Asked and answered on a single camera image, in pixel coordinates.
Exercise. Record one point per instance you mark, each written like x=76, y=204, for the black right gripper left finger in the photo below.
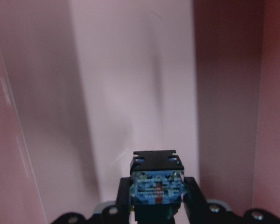
x=123, y=198

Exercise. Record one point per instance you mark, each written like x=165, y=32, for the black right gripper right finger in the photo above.
x=195, y=204

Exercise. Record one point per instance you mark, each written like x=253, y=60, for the yellow push button switch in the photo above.
x=157, y=186

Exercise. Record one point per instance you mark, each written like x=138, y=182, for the pink plastic bin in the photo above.
x=85, y=83

